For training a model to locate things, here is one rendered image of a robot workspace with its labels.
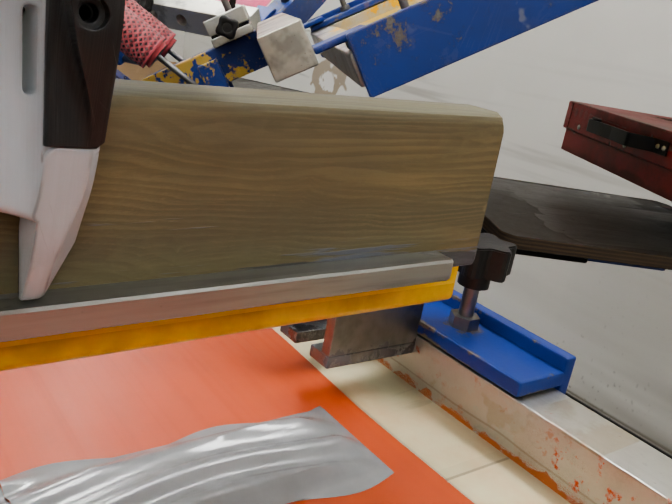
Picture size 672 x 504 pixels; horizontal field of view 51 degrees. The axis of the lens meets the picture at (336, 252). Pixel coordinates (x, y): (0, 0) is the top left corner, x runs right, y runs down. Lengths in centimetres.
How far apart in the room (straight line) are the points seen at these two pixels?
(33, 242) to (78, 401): 21
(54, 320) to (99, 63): 8
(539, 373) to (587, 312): 207
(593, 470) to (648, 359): 202
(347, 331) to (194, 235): 19
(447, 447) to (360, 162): 20
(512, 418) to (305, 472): 13
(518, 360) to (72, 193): 30
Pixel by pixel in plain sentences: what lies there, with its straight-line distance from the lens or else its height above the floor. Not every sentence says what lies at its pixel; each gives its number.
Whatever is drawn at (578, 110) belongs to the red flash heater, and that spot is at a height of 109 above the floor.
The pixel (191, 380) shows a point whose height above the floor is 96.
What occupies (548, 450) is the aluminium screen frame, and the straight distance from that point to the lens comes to 42.
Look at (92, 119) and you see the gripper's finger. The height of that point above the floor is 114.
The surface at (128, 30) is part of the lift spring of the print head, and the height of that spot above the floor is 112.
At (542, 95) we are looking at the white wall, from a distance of 260.
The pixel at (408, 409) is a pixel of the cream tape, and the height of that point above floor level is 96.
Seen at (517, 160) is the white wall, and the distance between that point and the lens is 264.
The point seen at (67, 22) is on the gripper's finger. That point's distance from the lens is 20.
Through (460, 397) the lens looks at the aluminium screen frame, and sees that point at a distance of 45.
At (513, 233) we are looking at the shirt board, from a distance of 96.
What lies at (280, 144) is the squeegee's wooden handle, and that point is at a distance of 27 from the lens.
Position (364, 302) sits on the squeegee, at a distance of 33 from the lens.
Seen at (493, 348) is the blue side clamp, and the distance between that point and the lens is 45.
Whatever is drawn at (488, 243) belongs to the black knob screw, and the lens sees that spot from 45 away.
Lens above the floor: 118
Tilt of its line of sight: 18 degrees down
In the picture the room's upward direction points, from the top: 10 degrees clockwise
